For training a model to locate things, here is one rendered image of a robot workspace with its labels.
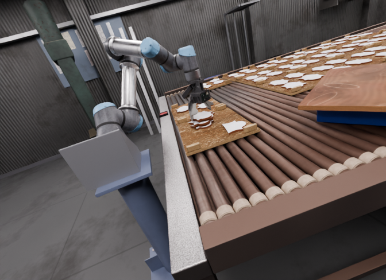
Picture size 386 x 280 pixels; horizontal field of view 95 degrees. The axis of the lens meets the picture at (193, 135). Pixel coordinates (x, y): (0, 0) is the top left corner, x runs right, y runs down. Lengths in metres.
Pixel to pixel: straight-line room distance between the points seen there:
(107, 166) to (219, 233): 0.63
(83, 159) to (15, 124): 4.27
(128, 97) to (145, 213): 0.66
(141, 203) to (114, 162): 0.29
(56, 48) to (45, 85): 1.33
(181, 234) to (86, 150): 0.57
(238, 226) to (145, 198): 0.68
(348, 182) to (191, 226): 0.40
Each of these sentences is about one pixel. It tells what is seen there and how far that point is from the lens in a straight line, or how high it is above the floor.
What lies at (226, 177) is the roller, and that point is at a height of 0.92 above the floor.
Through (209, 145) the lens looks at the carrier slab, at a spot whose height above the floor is 0.94.
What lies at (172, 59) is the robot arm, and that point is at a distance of 0.93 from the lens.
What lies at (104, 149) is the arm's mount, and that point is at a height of 1.04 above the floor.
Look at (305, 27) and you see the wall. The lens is 6.17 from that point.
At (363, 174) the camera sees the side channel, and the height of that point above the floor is 0.95.
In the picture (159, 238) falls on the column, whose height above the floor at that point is 0.38.
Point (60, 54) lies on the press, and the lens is 3.56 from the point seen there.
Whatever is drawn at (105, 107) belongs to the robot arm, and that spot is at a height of 1.19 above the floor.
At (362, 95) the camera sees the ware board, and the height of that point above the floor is 1.04.
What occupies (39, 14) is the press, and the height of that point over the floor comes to 2.40.
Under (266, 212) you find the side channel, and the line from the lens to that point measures 0.48.
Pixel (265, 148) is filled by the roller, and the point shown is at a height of 0.92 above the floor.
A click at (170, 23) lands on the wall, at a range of 4.48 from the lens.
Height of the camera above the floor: 1.32
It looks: 25 degrees down
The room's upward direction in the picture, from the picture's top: 17 degrees counter-clockwise
